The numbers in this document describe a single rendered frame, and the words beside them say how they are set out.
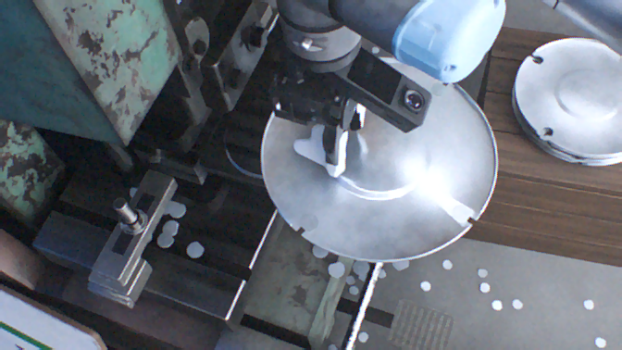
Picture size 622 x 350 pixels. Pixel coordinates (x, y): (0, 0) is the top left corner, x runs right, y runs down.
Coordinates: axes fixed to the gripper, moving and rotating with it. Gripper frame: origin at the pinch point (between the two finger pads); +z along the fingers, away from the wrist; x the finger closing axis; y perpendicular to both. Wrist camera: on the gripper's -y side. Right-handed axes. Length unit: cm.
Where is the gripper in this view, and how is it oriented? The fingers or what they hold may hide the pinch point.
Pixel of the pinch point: (349, 148)
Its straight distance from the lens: 75.9
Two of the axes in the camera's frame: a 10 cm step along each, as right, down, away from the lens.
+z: 0.9, 4.7, 8.8
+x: -3.7, 8.3, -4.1
